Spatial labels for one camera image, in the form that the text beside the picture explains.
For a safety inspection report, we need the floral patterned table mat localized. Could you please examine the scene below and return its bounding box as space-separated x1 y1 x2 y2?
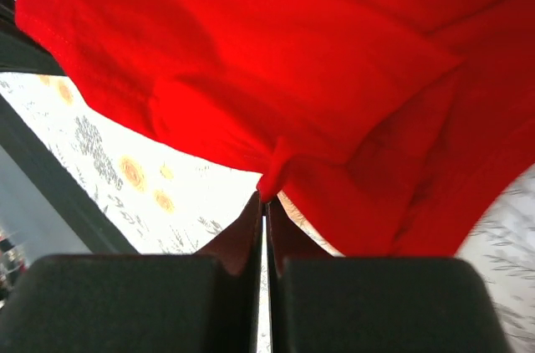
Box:
1 74 534 352

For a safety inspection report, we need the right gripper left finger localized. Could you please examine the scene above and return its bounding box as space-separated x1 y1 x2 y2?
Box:
1 194 262 352

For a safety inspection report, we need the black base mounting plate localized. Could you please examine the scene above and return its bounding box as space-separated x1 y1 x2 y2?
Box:
0 0 139 258

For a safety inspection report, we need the red t shirt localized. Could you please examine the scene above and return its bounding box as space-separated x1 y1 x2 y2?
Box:
15 0 534 256

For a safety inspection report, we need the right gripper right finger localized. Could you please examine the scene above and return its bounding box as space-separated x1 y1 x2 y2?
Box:
266 200 511 352

